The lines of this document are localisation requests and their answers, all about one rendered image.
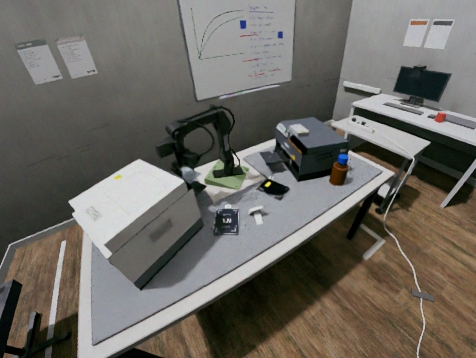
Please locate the brown bottle with blue cap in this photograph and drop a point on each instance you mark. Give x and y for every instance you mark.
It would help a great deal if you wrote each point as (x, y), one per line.
(339, 171)

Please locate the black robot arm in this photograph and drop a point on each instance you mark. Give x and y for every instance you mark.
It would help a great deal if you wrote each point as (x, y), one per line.
(177, 131)

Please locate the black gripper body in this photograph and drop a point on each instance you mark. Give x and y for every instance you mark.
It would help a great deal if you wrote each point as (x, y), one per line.
(176, 165)

